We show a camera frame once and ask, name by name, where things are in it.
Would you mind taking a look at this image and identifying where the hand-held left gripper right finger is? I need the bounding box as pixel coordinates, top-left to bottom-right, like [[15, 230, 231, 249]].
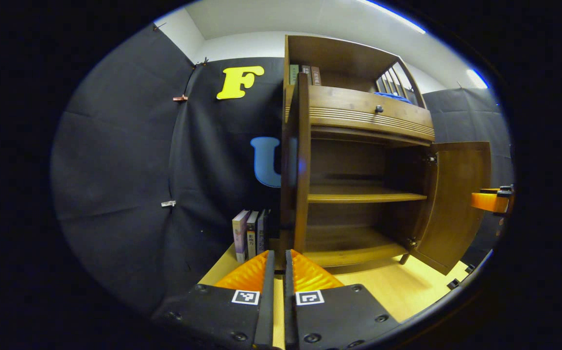
[[283, 249, 400, 350]]

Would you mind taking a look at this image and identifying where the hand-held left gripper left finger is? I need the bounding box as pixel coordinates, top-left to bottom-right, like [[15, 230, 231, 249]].
[[152, 250, 276, 350]]

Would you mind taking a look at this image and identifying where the wooden cabinet door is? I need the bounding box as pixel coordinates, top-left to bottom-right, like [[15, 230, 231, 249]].
[[280, 73, 311, 258], [409, 141, 493, 276]]

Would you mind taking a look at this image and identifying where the wooden double-door shoe cabinet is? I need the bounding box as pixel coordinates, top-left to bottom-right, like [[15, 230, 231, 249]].
[[281, 35, 437, 268]]

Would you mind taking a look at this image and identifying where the wooden inner cabinet shelf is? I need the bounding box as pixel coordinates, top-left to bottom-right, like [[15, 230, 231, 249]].
[[307, 185, 428, 204]]

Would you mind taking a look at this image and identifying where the wooden cabinet drawer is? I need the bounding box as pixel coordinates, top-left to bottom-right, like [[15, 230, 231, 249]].
[[285, 85, 435, 145]]

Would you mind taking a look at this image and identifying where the dark slim book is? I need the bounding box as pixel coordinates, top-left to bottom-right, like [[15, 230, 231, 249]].
[[256, 209, 271, 255]]

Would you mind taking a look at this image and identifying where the pale purple book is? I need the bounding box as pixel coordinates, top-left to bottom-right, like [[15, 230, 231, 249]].
[[232, 210, 251, 263]]

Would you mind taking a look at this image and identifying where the blue folded towel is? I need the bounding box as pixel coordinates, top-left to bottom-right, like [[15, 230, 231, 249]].
[[374, 92, 412, 104]]

